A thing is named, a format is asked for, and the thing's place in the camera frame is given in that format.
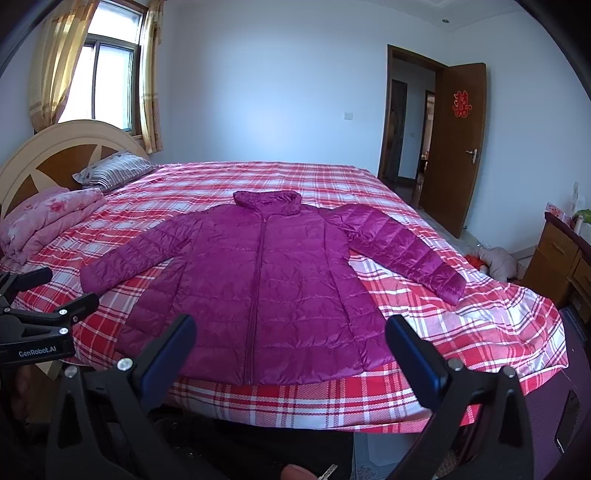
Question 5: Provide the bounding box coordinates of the magenta quilted down jacket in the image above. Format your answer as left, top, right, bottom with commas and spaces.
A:
80, 191, 466, 385

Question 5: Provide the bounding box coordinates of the pink clothes pile on floor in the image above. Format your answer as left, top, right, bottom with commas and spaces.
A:
465, 247, 525, 283

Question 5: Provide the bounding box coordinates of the person right hand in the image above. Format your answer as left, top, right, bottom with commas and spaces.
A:
280, 464, 318, 480

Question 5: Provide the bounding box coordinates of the pink floral folded quilt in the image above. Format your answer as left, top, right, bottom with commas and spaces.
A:
1, 187, 106, 265

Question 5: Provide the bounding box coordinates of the red white plaid bed cover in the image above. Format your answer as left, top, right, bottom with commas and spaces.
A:
16, 162, 569, 433

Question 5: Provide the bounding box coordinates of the cream wooden headboard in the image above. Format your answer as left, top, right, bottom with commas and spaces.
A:
1, 120, 147, 215

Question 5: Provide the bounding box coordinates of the striped pillow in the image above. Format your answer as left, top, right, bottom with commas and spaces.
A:
72, 151, 157, 193

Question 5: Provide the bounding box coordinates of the wooden dresser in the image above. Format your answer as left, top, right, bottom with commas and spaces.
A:
521, 212, 591, 323

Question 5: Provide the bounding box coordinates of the brown wooden door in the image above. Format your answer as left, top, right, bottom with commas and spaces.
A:
420, 63, 487, 238

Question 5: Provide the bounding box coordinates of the yellow curtain left panel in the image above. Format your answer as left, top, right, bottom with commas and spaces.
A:
29, 0, 99, 133

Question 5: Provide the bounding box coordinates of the yellow curtain panel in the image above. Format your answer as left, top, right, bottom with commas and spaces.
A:
138, 0, 164, 154
29, 0, 99, 133

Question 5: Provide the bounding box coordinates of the yellow curtain right panel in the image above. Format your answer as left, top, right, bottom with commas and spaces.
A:
138, 0, 164, 154

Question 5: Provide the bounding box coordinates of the red double happiness decoration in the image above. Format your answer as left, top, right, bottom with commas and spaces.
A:
452, 90, 473, 119

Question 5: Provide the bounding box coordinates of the window with frame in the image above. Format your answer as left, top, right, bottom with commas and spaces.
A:
60, 1, 147, 135

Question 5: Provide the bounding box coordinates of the silver door handle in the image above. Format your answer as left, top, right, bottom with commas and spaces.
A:
466, 148, 478, 164

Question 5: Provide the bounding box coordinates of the dark door frame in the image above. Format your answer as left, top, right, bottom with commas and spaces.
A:
378, 45, 448, 208

